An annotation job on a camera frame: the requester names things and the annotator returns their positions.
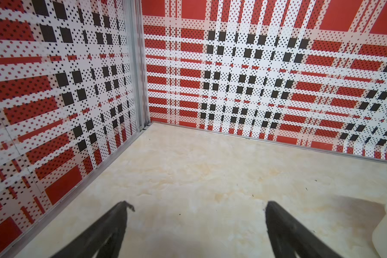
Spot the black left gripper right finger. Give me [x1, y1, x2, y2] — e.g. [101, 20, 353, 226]
[265, 201, 341, 258]

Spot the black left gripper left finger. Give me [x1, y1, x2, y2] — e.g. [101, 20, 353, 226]
[52, 201, 135, 258]

